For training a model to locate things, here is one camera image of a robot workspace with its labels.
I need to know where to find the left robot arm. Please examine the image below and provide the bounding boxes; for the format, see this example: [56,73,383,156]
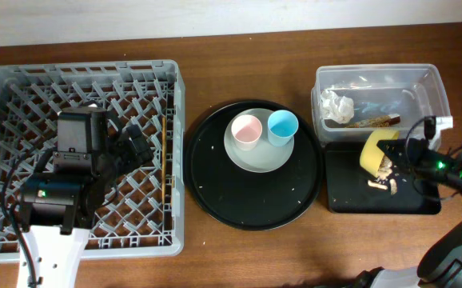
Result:
[2,106,153,287]

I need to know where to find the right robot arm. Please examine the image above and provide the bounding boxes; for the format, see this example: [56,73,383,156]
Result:
[352,130,462,287]

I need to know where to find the black rectangular tray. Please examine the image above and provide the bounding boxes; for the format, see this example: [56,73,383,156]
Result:
[325,142,441,214]

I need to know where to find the yellow bowl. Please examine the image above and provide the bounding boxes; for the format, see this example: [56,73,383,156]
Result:
[360,129,400,178]

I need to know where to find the food scraps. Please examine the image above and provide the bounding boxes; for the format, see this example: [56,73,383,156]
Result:
[368,156,398,195]

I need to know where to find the round black tray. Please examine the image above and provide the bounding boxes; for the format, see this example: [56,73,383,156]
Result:
[184,100,325,230]

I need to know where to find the white napkin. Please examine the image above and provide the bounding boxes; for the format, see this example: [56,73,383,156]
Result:
[321,90,354,124]

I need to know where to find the wooden chopstick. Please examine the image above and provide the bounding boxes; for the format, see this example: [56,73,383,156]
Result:
[161,116,167,206]

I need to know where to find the grey dishwasher rack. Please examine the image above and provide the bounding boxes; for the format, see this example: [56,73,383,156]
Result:
[0,60,185,263]

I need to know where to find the gold snack wrapper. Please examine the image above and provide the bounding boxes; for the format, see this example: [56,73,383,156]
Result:
[346,114,400,128]

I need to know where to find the grey plate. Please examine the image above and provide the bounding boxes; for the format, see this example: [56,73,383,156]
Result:
[224,108,295,173]

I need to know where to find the pink cup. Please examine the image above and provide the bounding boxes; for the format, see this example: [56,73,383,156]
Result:
[231,114,263,151]

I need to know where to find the clear plastic bin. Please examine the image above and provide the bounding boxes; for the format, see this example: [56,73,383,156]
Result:
[311,64,452,146]

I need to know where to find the blue cup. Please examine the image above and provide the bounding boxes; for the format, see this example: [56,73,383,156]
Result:
[267,110,299,147]

